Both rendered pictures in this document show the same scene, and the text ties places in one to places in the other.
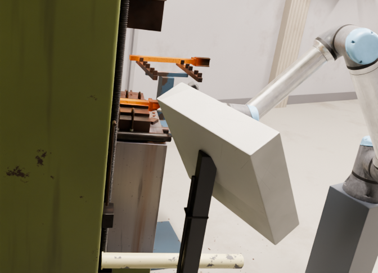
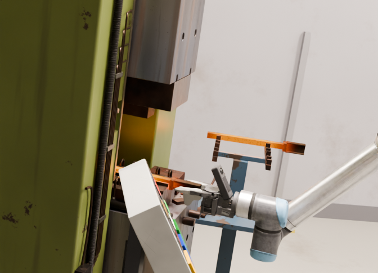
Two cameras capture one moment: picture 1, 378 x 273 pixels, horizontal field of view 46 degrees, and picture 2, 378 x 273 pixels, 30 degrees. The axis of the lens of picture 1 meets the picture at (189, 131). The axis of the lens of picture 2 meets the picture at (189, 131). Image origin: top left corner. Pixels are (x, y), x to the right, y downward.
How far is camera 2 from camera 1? 109 cm
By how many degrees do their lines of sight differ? 26
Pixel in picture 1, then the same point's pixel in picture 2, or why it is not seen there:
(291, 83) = (341, 180)
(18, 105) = (15, 161)
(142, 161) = not seen: hidden behind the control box
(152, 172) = not seen: hidden behind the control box
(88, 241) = not seen: outside the picture
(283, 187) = (173, 256)
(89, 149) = (64, 207)
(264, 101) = (309, 198)
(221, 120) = (136, 191)
